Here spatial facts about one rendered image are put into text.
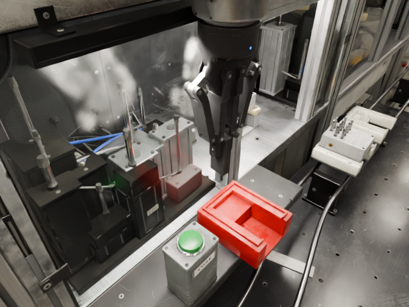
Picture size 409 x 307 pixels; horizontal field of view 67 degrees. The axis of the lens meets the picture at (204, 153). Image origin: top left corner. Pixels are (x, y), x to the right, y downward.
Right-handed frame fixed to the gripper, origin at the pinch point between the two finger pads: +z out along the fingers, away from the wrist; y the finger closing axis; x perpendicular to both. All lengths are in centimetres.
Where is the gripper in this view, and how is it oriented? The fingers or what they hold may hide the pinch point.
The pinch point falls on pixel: (220, 153)
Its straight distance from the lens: 49.5
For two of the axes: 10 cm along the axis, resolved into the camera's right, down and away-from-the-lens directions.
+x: 6.8, 4.5, -5.8
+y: -7.4, 4.0, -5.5
